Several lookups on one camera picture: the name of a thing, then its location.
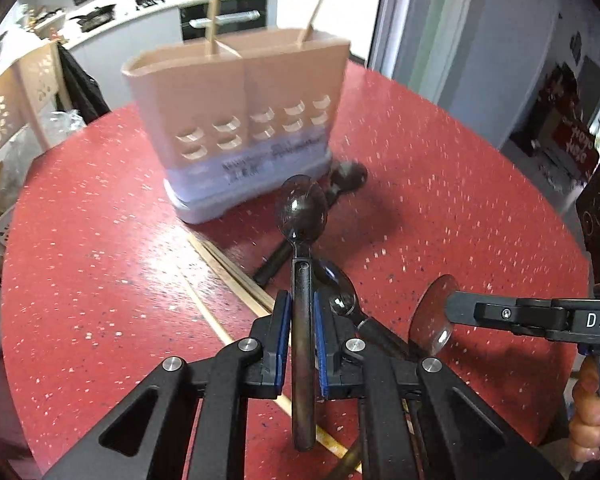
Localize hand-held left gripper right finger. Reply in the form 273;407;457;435
314;291;563;480

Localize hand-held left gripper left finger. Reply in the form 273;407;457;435
42;291;292;480

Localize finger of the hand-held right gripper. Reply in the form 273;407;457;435
446;290;574;337

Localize dark metal spoon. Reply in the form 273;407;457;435
314;259;416;361
407;274;460;361
252;161;369;285
272;175;329;453

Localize pink plastic utensil holder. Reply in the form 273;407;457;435
121;29;352;224

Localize person's right hand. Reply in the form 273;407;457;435
568;359;600;462

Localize red printed poster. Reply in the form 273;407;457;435
510;62;600;196

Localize clear plastic bag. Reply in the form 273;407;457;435
44;109;87;147

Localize black hanging cloth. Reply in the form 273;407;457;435
56;45;112;123

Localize built-in black oven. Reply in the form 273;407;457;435
179;0;269;42

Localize pink plastic storage rack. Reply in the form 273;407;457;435
0;42;67;261

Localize black frying pan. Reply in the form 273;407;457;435
69;5;117;29

